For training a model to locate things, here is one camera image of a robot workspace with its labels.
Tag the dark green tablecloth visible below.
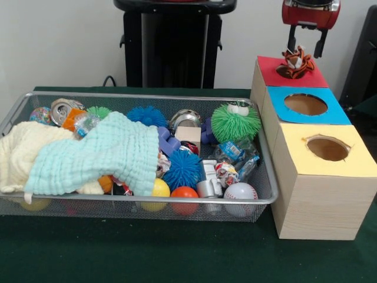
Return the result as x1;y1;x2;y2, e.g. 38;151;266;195
0;85;377;283

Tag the green spiky ball with eyes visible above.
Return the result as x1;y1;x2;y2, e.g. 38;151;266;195
211;101;262;144

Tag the silver toy robot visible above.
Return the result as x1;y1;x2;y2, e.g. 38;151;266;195
196;159;224;198

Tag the blue spiky ball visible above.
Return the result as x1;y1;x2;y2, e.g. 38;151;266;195
161;149;203;192
126;105;168;128

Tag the black side stand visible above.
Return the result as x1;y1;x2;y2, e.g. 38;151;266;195
338;4;377;110

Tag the mint waffle cloth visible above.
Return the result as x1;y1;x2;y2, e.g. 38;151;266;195
24;111;160;197

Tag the cream waffle cloth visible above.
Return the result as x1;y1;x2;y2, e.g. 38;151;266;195
0;120;104;204

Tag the crushed silver can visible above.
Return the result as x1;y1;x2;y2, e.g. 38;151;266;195
49;98;86;127

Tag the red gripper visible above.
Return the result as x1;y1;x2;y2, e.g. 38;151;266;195
281;0;342;59

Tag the orange smooth ball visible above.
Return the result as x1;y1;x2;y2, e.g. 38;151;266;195
170;186;200;216

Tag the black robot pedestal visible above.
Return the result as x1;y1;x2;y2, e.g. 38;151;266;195
113;0;238;89

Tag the wooden box with three holes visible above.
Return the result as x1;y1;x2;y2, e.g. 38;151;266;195
249;55;377;241

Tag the orange striped tiger plush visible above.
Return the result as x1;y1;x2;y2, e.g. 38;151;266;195
276;45;316;80

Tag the silver mesh bin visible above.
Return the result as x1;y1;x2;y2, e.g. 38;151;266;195
0;91;279;223

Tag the white baseball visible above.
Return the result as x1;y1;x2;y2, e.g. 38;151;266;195
223;182;259;218

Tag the yellow smooth ball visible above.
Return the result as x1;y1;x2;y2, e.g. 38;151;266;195
141;178;171;212

